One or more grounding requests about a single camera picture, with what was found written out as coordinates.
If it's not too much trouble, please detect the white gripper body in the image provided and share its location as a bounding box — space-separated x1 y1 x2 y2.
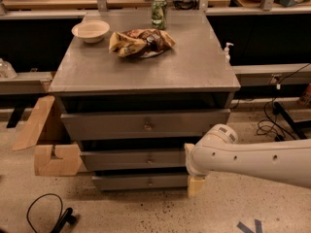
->
185 146 207 178

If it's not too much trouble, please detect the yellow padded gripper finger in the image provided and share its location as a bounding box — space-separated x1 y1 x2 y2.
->
188 176 205 197

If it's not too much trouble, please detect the grey drawer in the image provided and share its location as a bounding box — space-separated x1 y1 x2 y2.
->
61 109 230 141
81 149 186 171
92 174 188 191

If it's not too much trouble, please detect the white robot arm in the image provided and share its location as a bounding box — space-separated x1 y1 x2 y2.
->
184 124 311 197

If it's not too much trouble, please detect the grey bottom drawer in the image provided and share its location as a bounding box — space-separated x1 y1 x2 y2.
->
92 174 188 191

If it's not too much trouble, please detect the grey top drawer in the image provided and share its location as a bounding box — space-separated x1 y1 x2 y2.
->
61 109 230 141

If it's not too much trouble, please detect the grey drawer cabinet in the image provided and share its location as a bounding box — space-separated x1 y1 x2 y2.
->
50 11 240 177

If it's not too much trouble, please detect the white pump bottle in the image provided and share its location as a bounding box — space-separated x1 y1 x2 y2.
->
224 42 234 62

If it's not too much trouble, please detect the orange bottle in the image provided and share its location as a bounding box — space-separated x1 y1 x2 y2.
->
297 83 311 108

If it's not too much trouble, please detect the crumpled chip bag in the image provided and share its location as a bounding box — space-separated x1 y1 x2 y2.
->
109 29 175 58

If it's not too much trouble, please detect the black chair base leg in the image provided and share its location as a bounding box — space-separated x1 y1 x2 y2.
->
51 208 77 233

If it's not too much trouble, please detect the green soda can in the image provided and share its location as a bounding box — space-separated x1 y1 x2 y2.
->
151 0 167 30

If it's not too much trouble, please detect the cardboard box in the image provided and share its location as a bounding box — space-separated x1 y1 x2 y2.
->
13 95 86 177

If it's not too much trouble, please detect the white bowl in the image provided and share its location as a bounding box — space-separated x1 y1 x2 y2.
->
71 20 110 44

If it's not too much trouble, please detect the clear plastic container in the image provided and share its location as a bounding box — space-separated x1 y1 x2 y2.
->
0 58 17 80

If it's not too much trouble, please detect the black cable bundle right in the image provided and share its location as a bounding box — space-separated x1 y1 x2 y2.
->
256 62 311 143

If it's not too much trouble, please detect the black floor cable loop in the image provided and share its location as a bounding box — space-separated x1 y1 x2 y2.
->
25 193 64 233

